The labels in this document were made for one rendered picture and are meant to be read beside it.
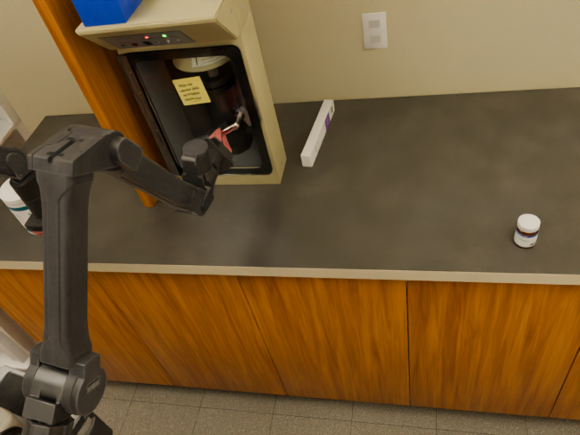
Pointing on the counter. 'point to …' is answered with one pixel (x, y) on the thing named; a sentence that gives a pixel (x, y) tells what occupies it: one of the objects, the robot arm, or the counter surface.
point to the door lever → (233, 124)
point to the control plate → (148, 39)
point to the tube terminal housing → (261, 88)
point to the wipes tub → (14, 203)
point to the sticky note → (192, 91)
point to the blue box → (105, 11)
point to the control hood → (172, 22)
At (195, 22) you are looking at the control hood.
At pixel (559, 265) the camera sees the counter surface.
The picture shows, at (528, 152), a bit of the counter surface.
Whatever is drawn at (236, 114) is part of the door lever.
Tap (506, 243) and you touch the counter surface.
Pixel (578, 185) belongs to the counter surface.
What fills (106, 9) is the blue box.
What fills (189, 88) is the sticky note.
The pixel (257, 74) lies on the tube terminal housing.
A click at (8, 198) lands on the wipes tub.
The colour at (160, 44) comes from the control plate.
